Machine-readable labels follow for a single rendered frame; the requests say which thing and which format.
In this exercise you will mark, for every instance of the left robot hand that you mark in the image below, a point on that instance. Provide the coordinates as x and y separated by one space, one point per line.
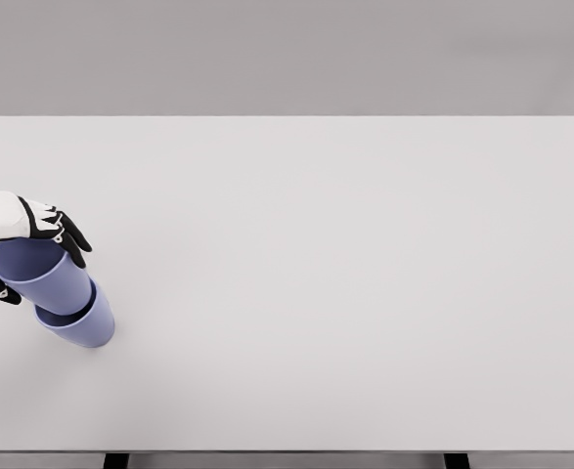
8 217

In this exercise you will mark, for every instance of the blue cup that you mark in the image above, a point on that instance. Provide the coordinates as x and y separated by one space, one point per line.
47 283
93 325

